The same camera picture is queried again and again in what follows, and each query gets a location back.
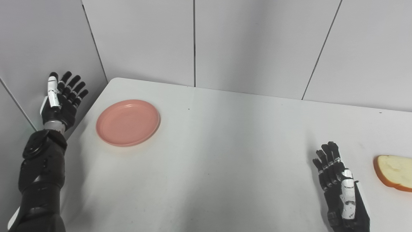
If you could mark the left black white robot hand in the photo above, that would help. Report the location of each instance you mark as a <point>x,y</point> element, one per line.
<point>62,109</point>

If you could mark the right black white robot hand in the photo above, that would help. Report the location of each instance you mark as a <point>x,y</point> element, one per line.
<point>357,212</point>

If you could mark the slice of white bread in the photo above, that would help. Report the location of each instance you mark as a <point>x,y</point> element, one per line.
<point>396,172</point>

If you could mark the pink round plate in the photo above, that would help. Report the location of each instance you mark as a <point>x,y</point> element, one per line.
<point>128,122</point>

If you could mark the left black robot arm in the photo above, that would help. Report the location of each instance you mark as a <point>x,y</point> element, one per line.
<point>40,180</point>

